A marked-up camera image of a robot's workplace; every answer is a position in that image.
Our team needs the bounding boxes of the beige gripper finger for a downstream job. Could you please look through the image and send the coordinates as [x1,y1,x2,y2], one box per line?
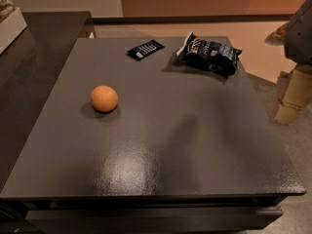
[273,63,312,125]

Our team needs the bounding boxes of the orange fruit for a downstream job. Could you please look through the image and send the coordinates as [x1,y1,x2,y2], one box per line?
[91,86,118,113]

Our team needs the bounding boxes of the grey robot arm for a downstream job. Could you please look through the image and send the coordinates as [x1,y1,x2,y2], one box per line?
[271,0,312,125]

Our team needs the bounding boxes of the dark blue chip bag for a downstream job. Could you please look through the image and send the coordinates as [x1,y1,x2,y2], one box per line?
[176,32,242,77]

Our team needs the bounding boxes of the dark side counter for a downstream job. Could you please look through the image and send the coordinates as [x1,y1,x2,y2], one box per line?
[0,12,94,189]

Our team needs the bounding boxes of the dark table drawer front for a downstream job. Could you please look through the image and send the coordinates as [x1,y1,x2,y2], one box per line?
[26,207,283,234]

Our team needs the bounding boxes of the white box on counter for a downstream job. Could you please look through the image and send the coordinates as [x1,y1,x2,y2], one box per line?
[0,8,27,55]

